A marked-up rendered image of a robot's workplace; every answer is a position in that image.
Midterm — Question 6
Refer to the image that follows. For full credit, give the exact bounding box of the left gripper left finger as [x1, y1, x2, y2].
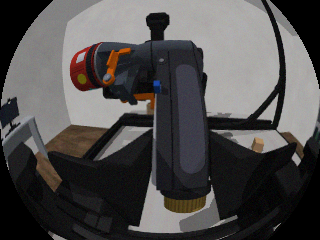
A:
[47, 128, 153, 227]

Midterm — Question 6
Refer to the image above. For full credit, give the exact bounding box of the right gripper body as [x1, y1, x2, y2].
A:
[103, 71, 208, 99]

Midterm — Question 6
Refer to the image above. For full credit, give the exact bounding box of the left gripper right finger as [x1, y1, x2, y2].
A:
[208, 129, 297, 221]

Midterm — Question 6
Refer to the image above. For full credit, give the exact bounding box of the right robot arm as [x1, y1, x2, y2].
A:
[144, 12, 170, 43]

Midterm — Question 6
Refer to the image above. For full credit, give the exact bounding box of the black hose nozzle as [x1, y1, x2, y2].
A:
[70, 40, 212, 213]

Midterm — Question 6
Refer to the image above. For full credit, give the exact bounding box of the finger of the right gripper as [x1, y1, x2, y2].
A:
[133, 70, 148, 94]
[144, 71, 157, 96]

